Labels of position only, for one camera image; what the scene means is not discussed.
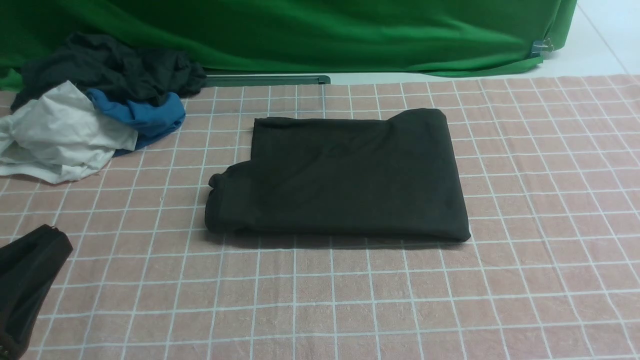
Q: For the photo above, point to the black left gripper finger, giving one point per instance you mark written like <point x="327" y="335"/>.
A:
<point x="28" y="268"/>

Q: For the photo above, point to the crumpled white garment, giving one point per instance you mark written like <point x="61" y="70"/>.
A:
<point x="61" y="137"/>

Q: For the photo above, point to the green backdrop cloth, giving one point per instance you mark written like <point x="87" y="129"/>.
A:
<point x="447" y="38"/>

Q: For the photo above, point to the clear binder clip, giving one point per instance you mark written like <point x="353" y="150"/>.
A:
<point x="541" y="47"/>

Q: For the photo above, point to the crumpled blue garment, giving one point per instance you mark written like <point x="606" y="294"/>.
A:
<point x="141" y="123"/>

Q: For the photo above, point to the pink checkered tablecloth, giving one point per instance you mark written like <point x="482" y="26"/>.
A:
<point x="550" y="173"/>

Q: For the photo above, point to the crumpled black garment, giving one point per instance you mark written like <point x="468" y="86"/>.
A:
<point x="122" y="73"/>

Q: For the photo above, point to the dark gray long-sleeved shirt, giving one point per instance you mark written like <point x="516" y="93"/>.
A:
<point x="395" y="178"/>

